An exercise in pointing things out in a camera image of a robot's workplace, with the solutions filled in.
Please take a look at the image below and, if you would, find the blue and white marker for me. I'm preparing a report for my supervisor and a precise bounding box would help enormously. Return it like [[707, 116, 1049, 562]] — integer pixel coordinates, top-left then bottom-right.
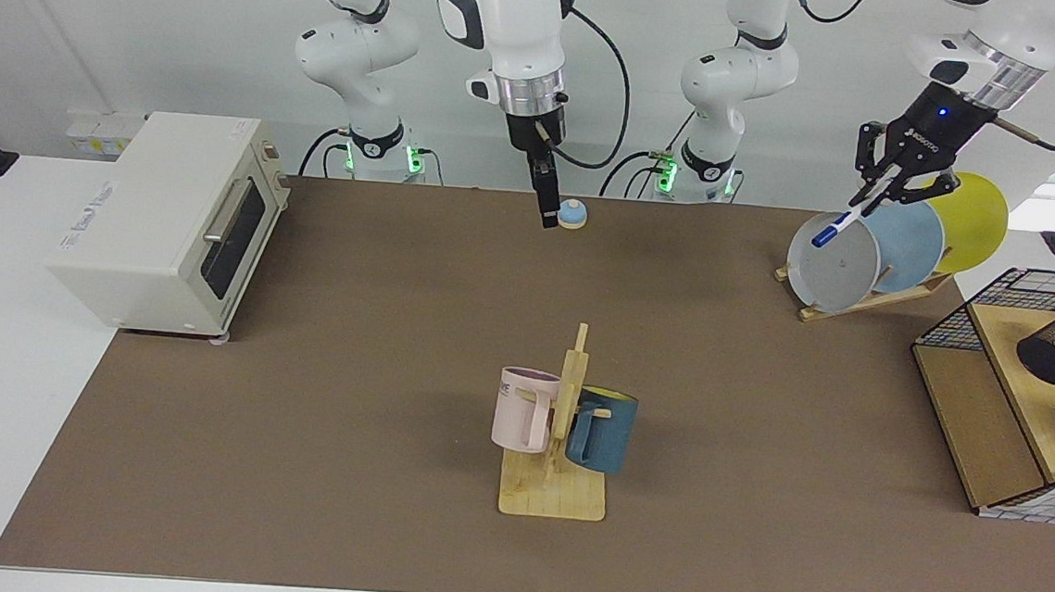
[[810, 182, 898, 255]]

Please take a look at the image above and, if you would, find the yellow plate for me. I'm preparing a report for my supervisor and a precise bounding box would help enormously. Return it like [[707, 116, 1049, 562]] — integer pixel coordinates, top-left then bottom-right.
[[909, 169, 1013, 279]]

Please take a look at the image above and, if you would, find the light blue plate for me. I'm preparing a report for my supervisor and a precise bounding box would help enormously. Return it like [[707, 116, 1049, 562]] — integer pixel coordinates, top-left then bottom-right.
[[848, 188, 949, 298]]

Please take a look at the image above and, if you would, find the grey plate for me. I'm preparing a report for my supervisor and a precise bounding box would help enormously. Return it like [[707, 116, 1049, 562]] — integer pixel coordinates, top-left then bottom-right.
[[783, 208, 885, 318]]

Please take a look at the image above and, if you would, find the wooden plate rack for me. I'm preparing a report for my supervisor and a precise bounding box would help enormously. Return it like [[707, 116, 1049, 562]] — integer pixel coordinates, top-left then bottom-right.
[[771, 258, 955, 333]]

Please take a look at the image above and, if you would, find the pink cup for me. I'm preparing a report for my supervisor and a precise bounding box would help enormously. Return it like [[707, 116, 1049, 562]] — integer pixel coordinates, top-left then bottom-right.
[[490, 365, 563, 456]]

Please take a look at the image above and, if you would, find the dark blue cup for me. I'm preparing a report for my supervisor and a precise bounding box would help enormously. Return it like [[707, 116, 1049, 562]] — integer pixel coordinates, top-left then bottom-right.
[[563, 385, 641, 476]]

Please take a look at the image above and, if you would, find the brown table cloth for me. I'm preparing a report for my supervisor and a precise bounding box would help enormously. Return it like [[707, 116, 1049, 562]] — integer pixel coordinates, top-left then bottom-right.
[[0, 155, 1055, 592]]

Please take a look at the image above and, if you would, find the wooden cup stand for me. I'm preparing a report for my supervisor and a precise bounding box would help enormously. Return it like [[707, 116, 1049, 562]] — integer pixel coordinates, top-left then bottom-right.
[[497, 318, 620, 523]]

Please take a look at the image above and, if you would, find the pale toaster oven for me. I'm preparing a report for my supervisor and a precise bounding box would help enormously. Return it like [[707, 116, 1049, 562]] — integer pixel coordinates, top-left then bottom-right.
[[41, 105, 296, 346]]

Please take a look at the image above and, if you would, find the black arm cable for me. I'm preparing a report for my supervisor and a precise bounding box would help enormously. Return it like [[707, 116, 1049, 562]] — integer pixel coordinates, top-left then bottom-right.
[[532, 5, 638, 172], [776, 0, 1055, 153]]

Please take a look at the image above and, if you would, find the black base cable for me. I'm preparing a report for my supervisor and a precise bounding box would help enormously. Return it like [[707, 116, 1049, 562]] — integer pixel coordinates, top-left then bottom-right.
[[599, 146, 678, 202], [298, 125, 353, 180]]

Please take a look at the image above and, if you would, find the wire basket with wooden floor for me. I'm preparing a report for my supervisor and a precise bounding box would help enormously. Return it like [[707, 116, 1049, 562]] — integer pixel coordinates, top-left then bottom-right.
[[900, 260, 1055, 525]]

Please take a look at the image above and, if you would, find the white wall socket strip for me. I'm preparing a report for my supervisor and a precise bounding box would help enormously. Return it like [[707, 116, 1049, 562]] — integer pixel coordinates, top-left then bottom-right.
[[64, 107, 149, 161]]

